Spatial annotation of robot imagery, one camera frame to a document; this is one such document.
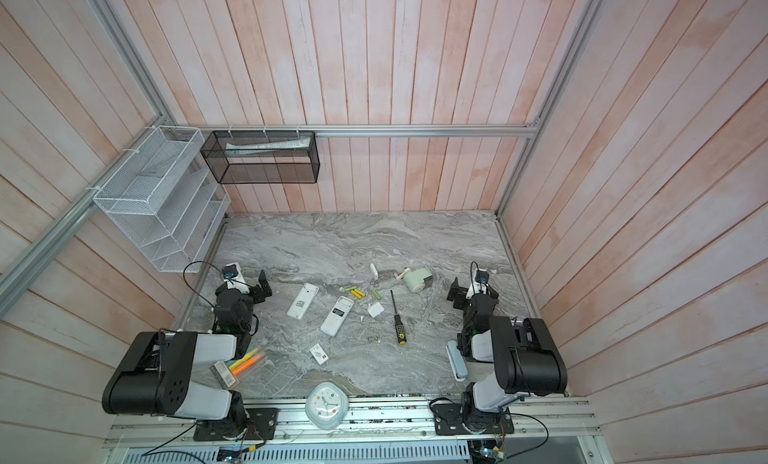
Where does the black yellow handled screwdriver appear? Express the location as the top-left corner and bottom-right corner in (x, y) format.
(390, 291), (407, 345)

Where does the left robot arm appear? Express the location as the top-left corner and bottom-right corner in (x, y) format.
(102, 263), (272, 422)

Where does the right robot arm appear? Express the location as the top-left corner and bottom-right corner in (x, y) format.
(447, 272), (568, 419)

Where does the mint green pencil sharpener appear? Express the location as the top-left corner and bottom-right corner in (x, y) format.
(395, 266), (433, 293)

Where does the light blue glasses case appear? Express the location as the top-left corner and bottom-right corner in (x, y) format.
(446, 340), (469, 382)

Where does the pack of coloured highlighters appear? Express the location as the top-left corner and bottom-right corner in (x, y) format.
(210, 348), (266, 390)

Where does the small white red card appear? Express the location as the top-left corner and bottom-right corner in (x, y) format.
(310, 344), (329, 365)

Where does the white round alarm clock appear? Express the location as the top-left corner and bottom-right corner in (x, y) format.
(305, 381), (349, 430)

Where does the white paper in basket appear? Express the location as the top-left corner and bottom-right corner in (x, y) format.
(224, 138), (311, 158)

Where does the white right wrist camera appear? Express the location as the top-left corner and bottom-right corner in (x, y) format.
(467, 268), (490, 298)

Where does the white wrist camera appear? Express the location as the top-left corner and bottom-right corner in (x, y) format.
(467, 268), (490, 298)
(222, 263), (250, 295)

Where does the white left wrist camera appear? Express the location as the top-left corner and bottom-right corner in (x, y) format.
(222, 263), (250, 295)

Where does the white wire mesh shelf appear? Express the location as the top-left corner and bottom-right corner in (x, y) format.
(94, 126), (230, 274)

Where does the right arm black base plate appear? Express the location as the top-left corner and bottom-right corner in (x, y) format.
(428, 399), (514, 436)

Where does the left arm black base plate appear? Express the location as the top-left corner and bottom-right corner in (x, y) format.
(193, 407), (279, 442)

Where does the black wire mesh basket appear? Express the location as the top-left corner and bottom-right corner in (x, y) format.
(201, 130), (321, 185)

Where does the aluminium front rail frame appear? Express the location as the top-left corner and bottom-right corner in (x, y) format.
(97, 395), (612, 463)

